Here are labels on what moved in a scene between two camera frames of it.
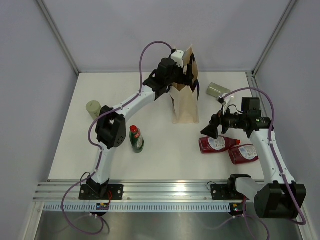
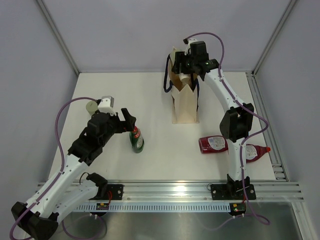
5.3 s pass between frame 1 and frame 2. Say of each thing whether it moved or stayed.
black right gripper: moved
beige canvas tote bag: stayed
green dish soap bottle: stayed
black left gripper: moved
